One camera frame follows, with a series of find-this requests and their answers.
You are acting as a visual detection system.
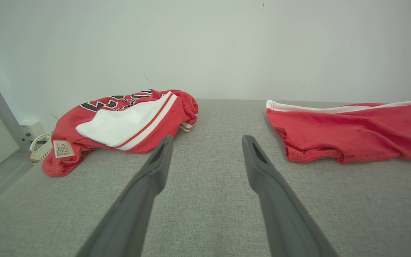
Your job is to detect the grey metal post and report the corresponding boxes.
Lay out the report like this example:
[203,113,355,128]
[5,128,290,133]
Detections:
[0,61,31,150]

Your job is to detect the red shorts white stripes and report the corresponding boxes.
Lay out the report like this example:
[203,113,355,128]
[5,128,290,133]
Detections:
[266,100,411,164]

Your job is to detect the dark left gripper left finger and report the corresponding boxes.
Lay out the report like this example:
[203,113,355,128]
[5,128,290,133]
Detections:
[75,135,174,257]

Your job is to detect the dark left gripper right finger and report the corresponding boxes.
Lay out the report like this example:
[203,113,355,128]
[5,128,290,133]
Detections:
[242,135,340,257]

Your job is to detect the red basketball jersey white sleeves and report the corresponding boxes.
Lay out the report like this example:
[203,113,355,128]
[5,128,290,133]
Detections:
[42,89,199,177]

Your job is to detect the white wall socket box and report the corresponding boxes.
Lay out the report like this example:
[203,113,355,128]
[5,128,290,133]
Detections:
[20,120,47,141]

